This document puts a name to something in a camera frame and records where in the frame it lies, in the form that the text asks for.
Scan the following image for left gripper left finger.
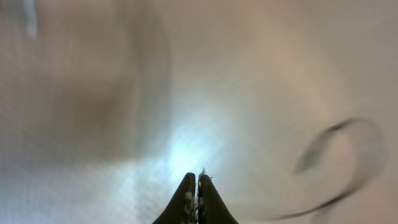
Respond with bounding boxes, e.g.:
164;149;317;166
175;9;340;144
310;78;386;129
153;172;197;224

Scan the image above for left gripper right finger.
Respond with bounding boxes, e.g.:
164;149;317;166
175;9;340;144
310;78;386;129
197;174;238;224

